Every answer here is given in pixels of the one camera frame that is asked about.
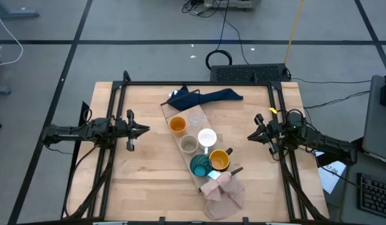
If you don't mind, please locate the clear glass cup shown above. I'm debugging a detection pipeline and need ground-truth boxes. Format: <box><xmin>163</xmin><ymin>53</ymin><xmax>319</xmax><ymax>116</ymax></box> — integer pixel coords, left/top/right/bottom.
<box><xmin>187</xmin><ymin>108</ymin><xmax>209</xmax><ymax>130</ymax></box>

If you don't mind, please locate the beige ribbed cup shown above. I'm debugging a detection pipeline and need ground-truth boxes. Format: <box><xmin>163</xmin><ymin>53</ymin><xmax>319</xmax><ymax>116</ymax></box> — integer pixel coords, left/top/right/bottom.
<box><xmin>179</xmin><ymin>134</ymin><xmax>199</xmax><ymax>154</ymax></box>

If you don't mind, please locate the beige cloth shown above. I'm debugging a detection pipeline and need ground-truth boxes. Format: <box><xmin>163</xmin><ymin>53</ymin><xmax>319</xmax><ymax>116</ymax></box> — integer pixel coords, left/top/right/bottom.
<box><xmin>200</xmin><ymin>171</ymin><xmax>246</xmax><ymax>221</ymax></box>

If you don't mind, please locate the navy blue cloth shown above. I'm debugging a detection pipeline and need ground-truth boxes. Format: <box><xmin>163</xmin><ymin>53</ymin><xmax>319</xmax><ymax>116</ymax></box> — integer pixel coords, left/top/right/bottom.
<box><xmin>161</xmin><ymin>84</ymin><xmax>244</xmax><ymax>112</ymax></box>

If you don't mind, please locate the black cable bundle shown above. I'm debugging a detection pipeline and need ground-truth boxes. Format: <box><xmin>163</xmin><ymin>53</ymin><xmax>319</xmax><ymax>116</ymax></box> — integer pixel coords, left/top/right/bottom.
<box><xmin>182</xmin><ymin>0</ymin><xmax>225</xmax><ymax>19</ymax></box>

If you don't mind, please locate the teal faceted tumbler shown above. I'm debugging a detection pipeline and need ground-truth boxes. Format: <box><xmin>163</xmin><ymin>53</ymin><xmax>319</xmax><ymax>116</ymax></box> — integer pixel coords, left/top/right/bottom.
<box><xmin>189</xmin><ymin>154</ymin><xmax>213</xmax><ymax>178</ymax></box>

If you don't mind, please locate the white paper sheet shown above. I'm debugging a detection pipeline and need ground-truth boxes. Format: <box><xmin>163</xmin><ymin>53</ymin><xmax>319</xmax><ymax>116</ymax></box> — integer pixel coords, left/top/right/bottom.
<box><xmin>317</xmin><ymin>151</ymin><xmax>347</xmax><ymax>194</ymax></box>

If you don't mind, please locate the grey desk leg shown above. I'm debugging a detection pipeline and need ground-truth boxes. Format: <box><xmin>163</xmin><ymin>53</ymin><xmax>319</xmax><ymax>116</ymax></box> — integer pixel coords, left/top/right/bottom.
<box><xmin>0</xmin><ymin>0</ymin><xmax>40</xmax><ymax>19</ymax></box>

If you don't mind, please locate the small orange cup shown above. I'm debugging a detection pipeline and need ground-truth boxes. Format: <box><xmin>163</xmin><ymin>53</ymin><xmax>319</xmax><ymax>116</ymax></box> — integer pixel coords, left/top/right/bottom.
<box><xmin>168</xmin><ymin>116</ymin><xmax>187</xmax><ymax>137</ymax></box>

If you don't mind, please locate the black mug with yellow inside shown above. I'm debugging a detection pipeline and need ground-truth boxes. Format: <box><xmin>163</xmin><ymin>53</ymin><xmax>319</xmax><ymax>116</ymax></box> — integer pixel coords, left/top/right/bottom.
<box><xmin>208</xmin><ymin>147</ymin><xmax>234</xmax><ymax>173</ymax></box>

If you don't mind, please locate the grey desk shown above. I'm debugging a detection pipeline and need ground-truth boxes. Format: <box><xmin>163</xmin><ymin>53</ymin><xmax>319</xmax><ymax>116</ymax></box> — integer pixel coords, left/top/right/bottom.
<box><xmin>339</xmin><ymin>149</ymin><xmax>386</xmax><ymax>225</ymax></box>

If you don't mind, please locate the black keyboard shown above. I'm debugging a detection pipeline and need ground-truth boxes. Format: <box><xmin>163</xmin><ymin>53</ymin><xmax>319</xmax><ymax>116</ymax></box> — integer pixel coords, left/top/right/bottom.
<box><xmin>357</xmin><ymin>172</ymin><xmax>386</xmax><ymax>220</ymax></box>

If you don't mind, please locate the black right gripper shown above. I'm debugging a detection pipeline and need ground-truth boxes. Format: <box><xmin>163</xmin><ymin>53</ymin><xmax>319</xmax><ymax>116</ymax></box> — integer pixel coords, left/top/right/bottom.
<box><xmin>247</xmin><ymin>114</ymin><xmax>289</xmax><ymax>156</ymax></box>

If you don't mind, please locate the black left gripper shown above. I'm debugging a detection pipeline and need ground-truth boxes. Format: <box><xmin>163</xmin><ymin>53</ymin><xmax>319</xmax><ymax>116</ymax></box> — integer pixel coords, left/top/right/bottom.
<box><xmin>113</xmin><ymin>109</ymin><xmax>151</xmax><ymax>152</ymax></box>

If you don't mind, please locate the yellow floor cable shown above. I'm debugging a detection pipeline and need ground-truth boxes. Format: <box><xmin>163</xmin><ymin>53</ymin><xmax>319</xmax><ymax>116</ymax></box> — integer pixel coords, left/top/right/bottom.
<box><xmin>284</xmin><ymin>0</ymin><xmax>306</xmax><ymax>66</ymax></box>

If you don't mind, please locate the black vented computer case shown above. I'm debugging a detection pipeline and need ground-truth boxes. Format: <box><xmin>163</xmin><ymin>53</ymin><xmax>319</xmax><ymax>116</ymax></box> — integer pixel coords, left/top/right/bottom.
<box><xmin>210</xmin><ymin>63</ymin><xmax>290</xmax><ymax>84</ymax></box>

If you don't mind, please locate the thin black floor cable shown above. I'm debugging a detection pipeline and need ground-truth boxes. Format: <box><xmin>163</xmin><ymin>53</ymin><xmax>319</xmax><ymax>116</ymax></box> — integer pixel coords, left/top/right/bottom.
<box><xmin>291</xmin><ymin>77</ymin><xmax>372</xmax><ymax>84</ymax></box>
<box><xmin>225</xmin><ymin>17</ymin><xmax>250</xmax><ymax>66</ymax></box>
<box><xmin>304</xmin><ymin>90</ymin><xmax>371</xmax><ymax>109</ymax></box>

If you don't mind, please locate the wooden shelf with black legs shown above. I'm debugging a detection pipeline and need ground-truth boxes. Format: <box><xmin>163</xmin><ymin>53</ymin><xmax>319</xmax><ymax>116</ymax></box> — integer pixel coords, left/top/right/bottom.
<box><xmin>160</xmin><ymin>89</ymin><xmax>244</xmax><ymax>192</ymax></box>

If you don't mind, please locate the white mug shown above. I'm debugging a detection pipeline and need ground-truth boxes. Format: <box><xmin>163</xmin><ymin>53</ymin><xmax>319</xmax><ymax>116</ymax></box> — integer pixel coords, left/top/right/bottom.
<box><xmin>197</xmin><ymin>127</ymin><xmax>218</xmax><ymax>155</ymax></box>

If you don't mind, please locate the black metal table frame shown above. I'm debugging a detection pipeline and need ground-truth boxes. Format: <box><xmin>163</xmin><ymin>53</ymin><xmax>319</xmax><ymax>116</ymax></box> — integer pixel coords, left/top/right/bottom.
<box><xmin>60</xmin><ymin>70</ymin><xmax>330</xmax><ymax>221</ymax></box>

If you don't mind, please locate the black coiled floor cable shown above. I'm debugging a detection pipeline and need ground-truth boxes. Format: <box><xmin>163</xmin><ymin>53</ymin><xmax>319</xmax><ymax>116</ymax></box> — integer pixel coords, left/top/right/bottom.
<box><xmin>205</xmin><ymin>0</ymin><xmax>234</xmax><ymax>70</ymax></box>

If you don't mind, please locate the white floor cable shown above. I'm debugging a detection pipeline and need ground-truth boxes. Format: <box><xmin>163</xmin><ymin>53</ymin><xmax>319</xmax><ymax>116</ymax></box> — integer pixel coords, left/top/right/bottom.
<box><xmin>0</xmin><ymin>9</ymin><xmax>24</xmax><ymax>66</ymax></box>

